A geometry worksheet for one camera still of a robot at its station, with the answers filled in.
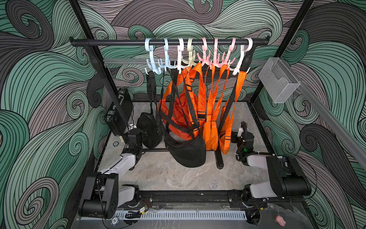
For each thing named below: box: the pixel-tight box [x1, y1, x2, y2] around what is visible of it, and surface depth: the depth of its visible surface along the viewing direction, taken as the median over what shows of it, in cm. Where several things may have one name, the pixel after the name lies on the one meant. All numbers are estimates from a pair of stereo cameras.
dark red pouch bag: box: [171, 62, 207, 136], surface depth 66 cm
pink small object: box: [274, 215, 287, 227], surface depth 67 cm
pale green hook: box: [181, 37, 198, 67], surface depth 46 cm
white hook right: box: [232, 37, 254, 76], surface depth 50 cm
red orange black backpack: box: [158, 68, 202, 141], surface depth 70 cm
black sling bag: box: [158, 69, 207, 168], surface depth 76 cm
